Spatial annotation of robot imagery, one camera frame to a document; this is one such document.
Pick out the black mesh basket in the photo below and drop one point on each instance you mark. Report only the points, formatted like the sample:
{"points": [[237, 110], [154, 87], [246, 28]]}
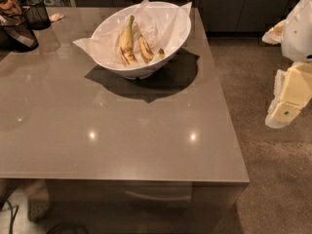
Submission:
{"points": [[19, 32]]}

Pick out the black mesh pen cup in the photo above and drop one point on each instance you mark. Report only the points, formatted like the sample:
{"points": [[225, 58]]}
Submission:
{"points": [[36, 14]]}

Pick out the small spotted banana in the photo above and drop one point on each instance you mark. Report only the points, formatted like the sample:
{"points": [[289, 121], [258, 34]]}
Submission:
{"points": [[146, 52]]}

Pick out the table drawer handle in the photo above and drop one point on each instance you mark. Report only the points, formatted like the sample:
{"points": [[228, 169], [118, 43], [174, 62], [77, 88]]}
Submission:
{"points": [[158, 198]]}

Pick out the large yellow banana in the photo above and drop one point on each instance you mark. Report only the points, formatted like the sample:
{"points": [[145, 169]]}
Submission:
{"points": [[126, 43]]}

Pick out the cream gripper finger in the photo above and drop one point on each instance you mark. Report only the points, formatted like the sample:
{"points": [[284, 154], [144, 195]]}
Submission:
{"points": [[292, 92], [275, 34]]}

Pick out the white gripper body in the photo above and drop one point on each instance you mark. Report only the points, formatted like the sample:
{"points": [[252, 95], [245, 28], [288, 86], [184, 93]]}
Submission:
{"points": [[298, 33]]}

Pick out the white paper liner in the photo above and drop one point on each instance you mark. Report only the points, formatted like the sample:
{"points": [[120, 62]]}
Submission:
{"points": [[156, 20]]}

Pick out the white bowl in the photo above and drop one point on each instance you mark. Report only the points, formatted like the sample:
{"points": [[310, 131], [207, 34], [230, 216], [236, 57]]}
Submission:
{"points": [[169, 39]]}

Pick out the small wrapped packet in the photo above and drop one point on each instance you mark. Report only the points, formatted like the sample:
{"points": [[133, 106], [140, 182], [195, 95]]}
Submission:
{"points": [[55, 17]]}

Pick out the small banana piece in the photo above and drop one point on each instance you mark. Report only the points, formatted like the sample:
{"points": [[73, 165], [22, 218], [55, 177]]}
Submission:
{"points": [[161, 53]]}

